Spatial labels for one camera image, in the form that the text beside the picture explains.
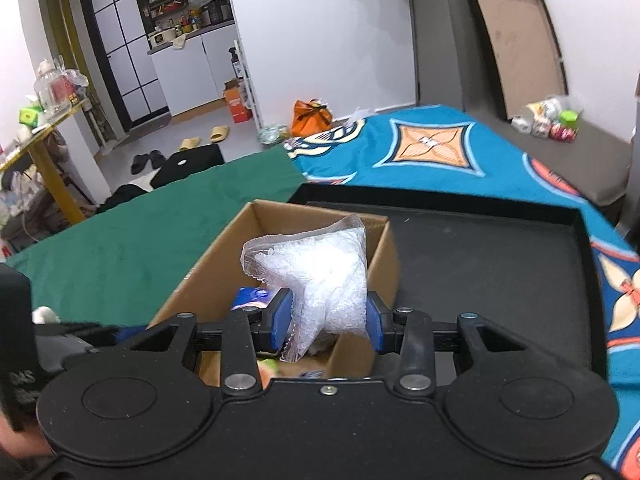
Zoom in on white rack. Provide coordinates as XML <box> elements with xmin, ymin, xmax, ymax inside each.
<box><xmin>235</xmin><ymin>40</ymin><xmax>266</xmax><ymax>131</ymax></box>

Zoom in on grey door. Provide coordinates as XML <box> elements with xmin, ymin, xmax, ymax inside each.
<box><xmin>405</xmin><ymin>0</ymin><xmax>496</xmax><ymax>111</ymax></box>

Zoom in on purple cartoon packet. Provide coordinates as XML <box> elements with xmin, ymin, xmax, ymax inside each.
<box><xmin>227</xmin><ymin>287</ymin><xmax>278</xmax><ymax>313</ymax></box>

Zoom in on grey mattress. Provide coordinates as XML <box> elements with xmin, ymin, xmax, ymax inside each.
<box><xmin>465</xmin><ymin>110</ymin><xmax>636</xmax><ymax>207</ymax></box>

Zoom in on blue printed blanket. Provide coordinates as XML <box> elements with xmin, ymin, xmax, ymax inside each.
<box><xmin>282</xmin><ymin>104</ymin><xmax>640</xmax><ymax>478</ymax></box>

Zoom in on red box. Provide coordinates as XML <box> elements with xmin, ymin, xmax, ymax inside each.
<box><xmin>50</xmin><ymin>77</ymin><xmax>77</xmax><ymax>104</ymax></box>

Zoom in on orange carton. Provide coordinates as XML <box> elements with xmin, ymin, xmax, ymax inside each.
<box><xmin>223</xmin><ymin>80</ymin><xmax>252</xmax><ymax>124</ymax></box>

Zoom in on black grid sliding door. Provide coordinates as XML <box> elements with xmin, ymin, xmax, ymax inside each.
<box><xmin>77</xmin><ymin>0</ymin><xmax>173</xmax><ymax>129</ymax></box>

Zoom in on green cloth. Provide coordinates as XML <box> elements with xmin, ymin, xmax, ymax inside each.
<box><xmin>5</xmin><ymin>150</ymin><xmax>308</xmax><ymax>332</ymax></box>

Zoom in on dark clothes pile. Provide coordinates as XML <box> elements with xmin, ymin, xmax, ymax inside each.
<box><xmin>95</xmin><ymin>182</ymin><xmax>152</xmax><ymax>214</ymax></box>

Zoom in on wooden board black frame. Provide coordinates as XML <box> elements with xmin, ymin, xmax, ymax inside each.
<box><xmin>461</xmin><ymin>0</ymin><xmax>569</xmax><ymax>121</ymax></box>

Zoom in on clear jar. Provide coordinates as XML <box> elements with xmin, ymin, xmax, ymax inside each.
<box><xmin>32</xmin><ymin>60</ymin><xmax>66</xmax><ymax>112</ymax></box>

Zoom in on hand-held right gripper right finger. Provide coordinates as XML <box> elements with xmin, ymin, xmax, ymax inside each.
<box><xmin>366</xmin><ymin>290</ymin><xmax>541</xmax><ymax>396</ymax></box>

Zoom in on yellow table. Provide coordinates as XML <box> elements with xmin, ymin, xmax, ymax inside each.
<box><xmin>0</xmin><ymin>95</ymin><xmax>94</xmax><ymax>227</ymax></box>

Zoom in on red figurines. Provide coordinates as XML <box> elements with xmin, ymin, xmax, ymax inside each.
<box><xmin>547</xmin><ymin>124</ymin><xmax>579</xmax><ymax>144</ymax></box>

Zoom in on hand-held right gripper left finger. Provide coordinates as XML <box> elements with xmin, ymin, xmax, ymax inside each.
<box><xmin>117</xmin><ymin>287</ymin><xmax>295</xmax><ymax>396</ymax></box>

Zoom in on orange bag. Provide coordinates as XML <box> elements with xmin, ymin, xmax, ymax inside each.
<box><xmin>291</xmin><ymin>99</ymin><xmax>333</xmax><ymax>137</ymax></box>

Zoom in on black tray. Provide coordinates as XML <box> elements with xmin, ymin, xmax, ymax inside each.
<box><xmin>287</xmin><ymin>185</ymin><xmax>608</xmax><ymax>387</ymax></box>

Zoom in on white kitchen cabinet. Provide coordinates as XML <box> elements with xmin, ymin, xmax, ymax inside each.
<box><xmin>147</xmin><ymin>20</ymin><xmax>246</xmax><ymax>117</ymax></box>

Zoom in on black case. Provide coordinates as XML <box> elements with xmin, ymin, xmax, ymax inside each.
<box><xmin>150</xmin><ymin>144</ymin><xmax>226</xmax><ymax>191</ymax></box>

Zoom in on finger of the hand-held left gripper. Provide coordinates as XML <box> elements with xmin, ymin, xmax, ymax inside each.
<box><xmin>37</xmin><ymin>323</ymin><xmax>149</xmax><ymax>349</ymax></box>

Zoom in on clear plastic bag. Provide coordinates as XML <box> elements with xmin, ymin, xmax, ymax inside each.
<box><xmin>241</xmin><ymin>214</ymin><xmax>371</xmax><ymax>363</ymax></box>

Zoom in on cardboard box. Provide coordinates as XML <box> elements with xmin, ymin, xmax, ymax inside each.
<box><xmin>147</xmin><ymin>200</ymin><xmax>401</xmax><ymax>389</ymax></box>

